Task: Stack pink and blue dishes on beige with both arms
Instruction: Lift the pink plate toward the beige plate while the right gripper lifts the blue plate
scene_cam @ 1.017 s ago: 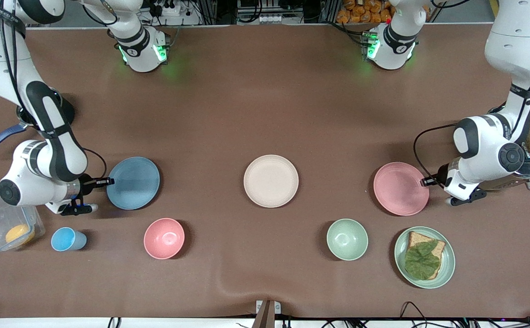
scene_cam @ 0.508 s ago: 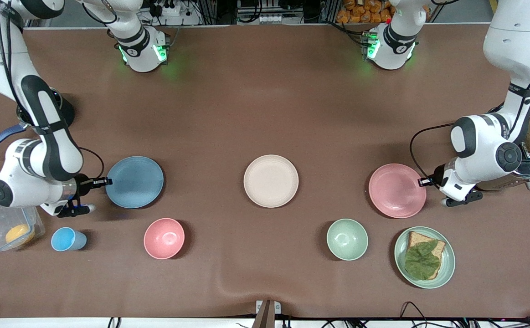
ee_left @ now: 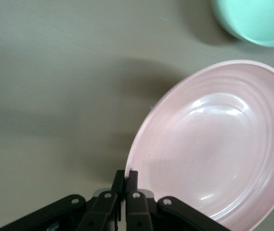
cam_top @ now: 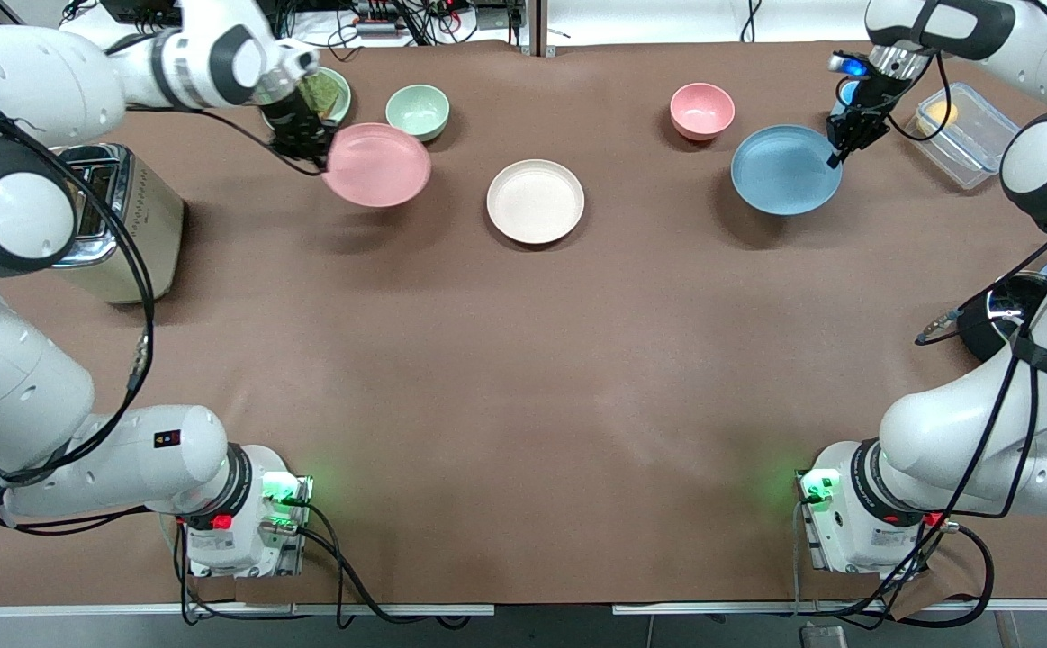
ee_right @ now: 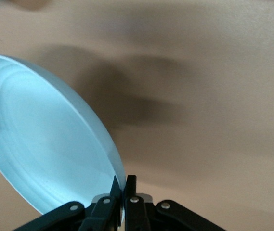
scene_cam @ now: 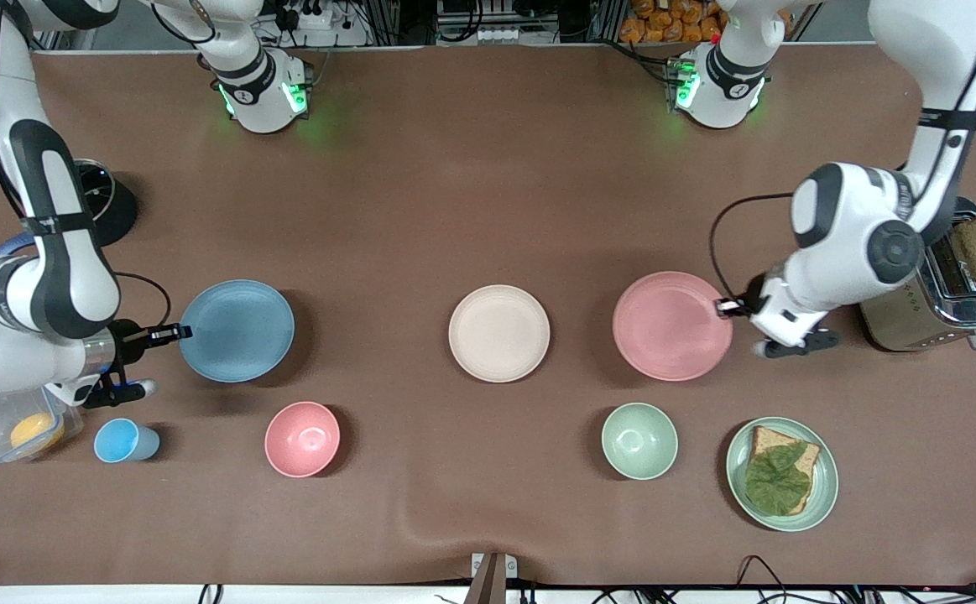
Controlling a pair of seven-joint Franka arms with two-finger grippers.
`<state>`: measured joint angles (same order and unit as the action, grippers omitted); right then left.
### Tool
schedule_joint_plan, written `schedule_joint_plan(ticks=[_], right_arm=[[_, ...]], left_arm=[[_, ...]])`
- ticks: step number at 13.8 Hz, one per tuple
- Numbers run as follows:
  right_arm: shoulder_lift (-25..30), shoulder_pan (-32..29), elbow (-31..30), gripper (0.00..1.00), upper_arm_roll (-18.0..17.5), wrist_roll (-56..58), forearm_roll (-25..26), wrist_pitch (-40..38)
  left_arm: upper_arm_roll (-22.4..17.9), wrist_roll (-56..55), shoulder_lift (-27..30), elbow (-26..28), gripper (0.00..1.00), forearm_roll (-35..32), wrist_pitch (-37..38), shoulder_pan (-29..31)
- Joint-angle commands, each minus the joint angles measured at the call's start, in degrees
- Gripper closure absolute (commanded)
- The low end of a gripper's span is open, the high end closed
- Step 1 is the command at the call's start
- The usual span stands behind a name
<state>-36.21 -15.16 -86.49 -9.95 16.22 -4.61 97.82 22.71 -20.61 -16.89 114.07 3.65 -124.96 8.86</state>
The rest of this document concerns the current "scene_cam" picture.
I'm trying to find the white power strip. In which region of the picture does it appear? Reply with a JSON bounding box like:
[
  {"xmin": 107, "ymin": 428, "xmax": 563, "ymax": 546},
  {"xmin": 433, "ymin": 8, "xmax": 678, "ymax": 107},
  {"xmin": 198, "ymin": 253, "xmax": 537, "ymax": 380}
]
[{"xmin": 274, "ymin": 0, "xmax": 336, "ymax": 31}]

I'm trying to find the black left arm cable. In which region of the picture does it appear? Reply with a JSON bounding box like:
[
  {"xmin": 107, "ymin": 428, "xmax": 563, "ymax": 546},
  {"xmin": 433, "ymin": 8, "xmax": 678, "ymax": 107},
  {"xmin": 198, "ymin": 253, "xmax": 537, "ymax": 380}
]
[{"xmin": 709, "ymin": 0, "xmax": 976, "ymax": 305}]

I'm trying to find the green plate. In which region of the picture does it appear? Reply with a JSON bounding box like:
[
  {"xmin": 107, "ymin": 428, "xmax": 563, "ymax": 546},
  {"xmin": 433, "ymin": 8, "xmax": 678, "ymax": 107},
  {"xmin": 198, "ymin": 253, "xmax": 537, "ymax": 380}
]
[{"xmin": 725, "ymin": 417, "xmax": 839, "ymax": 533}]

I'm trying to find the bag of orange snacks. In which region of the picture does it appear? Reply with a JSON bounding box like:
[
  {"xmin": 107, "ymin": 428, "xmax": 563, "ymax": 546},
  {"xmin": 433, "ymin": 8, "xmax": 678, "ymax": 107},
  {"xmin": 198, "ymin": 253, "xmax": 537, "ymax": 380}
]
[{"xmin": 618, "ymin": 0, "xmax": 725, "ymax": 44}]

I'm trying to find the black looped floor cable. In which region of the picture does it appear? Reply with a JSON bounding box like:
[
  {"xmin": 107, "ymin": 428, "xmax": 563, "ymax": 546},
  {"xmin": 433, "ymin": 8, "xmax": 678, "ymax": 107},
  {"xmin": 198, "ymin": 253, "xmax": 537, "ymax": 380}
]
[{"xmin": 735, "ymin": 554, "xmax": 799, "ymax": 604}]

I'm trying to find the green lettuce leaf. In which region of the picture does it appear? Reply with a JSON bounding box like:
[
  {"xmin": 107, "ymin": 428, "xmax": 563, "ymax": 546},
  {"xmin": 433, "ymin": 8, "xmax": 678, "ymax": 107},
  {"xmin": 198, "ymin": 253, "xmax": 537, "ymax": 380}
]
[{"xmin": 744, "ymin": 443, "xmax": 813, "ymax": 516}]

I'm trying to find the metal table bracket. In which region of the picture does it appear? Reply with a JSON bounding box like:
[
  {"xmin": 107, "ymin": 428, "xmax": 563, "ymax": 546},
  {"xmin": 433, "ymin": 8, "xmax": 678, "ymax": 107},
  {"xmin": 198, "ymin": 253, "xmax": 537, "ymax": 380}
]
[{"xmin": 464, "ymin": 551, "xmax": 519, "ymax": 604}]

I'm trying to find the beige plate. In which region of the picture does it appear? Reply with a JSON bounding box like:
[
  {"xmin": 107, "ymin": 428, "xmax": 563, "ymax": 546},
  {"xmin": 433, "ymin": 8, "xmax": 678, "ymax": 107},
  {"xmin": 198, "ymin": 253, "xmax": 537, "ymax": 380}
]
[{"xmin": 448, "ymin": 284, "xmax": 551, "ymax": 383}]

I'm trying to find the green bowl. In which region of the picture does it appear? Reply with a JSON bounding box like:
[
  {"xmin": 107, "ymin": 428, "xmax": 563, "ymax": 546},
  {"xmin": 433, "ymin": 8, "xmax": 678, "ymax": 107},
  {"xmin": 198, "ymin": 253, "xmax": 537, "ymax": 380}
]
[{"xmin": 601, "ymin": 403, "xmax": 679, "ymax": 481}]

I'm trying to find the blue plate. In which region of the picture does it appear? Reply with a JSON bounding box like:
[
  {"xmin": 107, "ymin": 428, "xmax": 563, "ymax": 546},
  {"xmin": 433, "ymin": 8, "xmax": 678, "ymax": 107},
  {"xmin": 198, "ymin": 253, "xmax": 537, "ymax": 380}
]
[{"xmin": 179, "ymin": 279, "xmax": 295, "ymax": 384}]

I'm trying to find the blue cup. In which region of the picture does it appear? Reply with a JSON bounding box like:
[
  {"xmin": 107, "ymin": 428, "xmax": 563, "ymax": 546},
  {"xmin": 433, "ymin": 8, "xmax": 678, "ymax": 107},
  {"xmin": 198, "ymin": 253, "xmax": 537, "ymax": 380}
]
[{"xmin": 93, "ymin": 418, "xmax": 161, "ymax": 464}]

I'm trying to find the brown bread slice with crust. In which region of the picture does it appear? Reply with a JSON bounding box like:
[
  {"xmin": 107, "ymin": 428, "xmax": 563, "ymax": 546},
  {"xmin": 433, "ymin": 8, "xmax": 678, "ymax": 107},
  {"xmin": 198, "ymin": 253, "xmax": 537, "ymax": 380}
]
[{"xmin": 748, "ymin": 425, "xmax": 822, "ymax": 515}]

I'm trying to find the pink bowl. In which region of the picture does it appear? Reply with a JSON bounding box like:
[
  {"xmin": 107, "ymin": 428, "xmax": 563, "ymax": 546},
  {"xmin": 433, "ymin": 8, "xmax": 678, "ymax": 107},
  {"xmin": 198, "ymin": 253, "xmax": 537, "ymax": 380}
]
[{"xmin": 264, "ymin": 401, "xmax": 342, "ymax": 479}]

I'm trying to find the beige chrome toaster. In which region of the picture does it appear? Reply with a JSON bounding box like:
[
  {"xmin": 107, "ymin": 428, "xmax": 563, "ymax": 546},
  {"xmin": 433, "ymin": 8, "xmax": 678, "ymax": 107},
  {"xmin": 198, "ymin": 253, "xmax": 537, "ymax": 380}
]
[{"xmin": 859, "ymin": 196, "xmax": 976, "ymax": 352}]

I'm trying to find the orange round food item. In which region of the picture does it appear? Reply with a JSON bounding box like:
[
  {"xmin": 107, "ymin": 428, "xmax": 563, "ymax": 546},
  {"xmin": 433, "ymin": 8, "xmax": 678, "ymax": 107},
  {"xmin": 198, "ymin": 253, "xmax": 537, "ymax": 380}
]
[{"xmin": 9, "ymin": 412, "xmax": 65, "ymax": 451}]

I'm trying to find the pink plate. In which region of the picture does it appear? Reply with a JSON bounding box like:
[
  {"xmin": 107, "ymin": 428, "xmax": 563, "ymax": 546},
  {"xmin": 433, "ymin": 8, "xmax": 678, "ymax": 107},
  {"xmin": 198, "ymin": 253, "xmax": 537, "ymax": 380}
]
[{"xmin": 612, "ymin": 271, "xmax": 734, "ymax": 383}]

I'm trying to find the white multi-socket strip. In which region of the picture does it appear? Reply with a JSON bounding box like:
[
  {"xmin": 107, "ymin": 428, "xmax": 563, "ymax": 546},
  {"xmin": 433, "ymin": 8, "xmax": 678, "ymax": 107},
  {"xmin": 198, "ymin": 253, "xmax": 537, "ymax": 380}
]
[{"xmin": 452, "ymin": 23, "xmax": 524, "ymax": 44}]

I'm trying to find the black pot with blue handle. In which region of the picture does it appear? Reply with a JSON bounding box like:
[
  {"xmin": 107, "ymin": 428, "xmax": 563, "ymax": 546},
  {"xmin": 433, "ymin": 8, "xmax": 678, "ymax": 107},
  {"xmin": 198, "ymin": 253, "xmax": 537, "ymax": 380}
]
[{"xmin": 0, "ymin": 159, "xmax": 139, "ymax": 255}]

